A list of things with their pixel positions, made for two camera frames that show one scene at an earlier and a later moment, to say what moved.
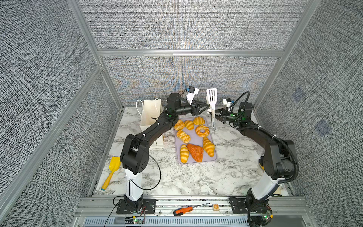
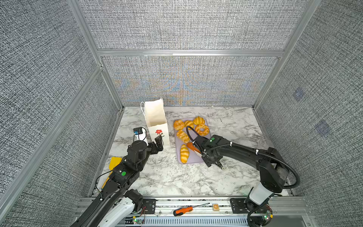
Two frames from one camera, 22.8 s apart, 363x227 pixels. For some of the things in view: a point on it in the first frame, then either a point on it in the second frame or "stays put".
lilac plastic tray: (193, 140) stays put
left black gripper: (194, 107) -> (158, 144)
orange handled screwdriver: (180, 211) stays put
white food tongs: (211, 98) -> (224, 168)
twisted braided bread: (183, 136) stays put
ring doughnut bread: (202, 131) stays put
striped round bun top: (198, 120) stays put
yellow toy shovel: (115, 163) stays put
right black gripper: (223, 114) -> (207, 163)
